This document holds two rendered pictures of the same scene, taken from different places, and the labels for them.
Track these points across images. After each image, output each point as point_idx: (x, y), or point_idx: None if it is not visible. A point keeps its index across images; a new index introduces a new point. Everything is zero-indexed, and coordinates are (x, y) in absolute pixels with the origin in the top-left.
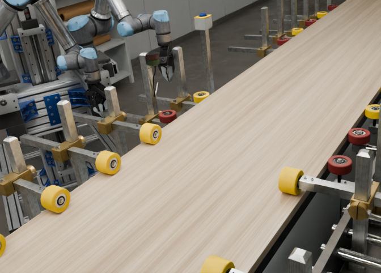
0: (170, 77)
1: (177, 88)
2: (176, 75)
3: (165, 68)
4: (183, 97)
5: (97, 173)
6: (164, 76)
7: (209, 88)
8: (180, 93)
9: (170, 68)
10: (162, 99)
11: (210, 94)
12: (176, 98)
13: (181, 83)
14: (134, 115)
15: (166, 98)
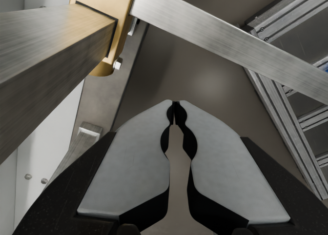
0: (147, 109)
1: (97, 27)
2: (31, 59)
3: (205, 182)
4: (76, 3)
5: (319, 68)
6: (215, 119)
7: (65, 164)
8: (90, 14)
9: (125, 177)
10: (214, 23)
11: (75, 148)
12: None
13: (30, 15)
14: None
15: (189, 29)
